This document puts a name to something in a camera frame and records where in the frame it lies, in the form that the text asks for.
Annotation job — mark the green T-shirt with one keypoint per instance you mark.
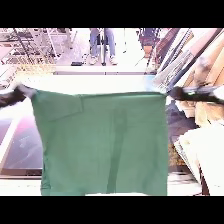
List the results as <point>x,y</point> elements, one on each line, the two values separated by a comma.
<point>106,140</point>

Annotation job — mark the person's legs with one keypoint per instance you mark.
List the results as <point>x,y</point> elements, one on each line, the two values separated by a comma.
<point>102,46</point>

